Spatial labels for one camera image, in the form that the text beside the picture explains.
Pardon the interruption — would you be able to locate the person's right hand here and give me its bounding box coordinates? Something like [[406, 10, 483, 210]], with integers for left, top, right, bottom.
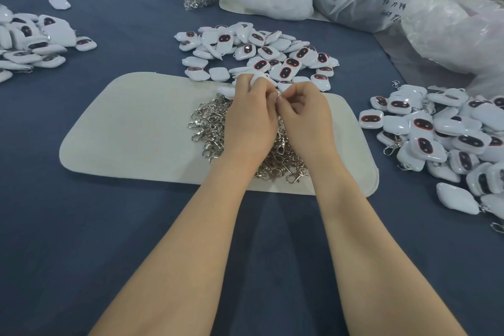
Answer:
[[276, 82, 339, 172]]

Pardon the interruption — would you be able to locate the person's left hand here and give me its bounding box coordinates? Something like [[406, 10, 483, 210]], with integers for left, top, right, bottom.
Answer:
[[224, 74, 280, 164]]

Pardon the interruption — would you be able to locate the pile of metal clasps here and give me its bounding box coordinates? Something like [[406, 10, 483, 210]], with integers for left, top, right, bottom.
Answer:
[[188, 96, 309, 185]]

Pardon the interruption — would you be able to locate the pile of finished fobs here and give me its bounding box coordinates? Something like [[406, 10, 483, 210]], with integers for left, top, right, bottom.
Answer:
[[359, 83, 504, 234]]

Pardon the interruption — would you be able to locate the person's right forearm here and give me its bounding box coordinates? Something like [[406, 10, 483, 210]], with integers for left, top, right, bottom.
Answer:
[[309, 159, 468, 336]]

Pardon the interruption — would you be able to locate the person's left forearm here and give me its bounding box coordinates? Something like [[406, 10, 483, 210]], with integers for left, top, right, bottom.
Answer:
[[90, 157, 263, 336]]

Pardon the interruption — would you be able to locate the cream felt work mat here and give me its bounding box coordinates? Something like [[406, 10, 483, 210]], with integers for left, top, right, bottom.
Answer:
[[59, 72, 380, 197]]

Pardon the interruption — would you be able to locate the crumpled clear plastic bag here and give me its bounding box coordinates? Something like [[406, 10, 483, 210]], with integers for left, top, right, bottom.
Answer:
[[402, 0, 504, 97]]

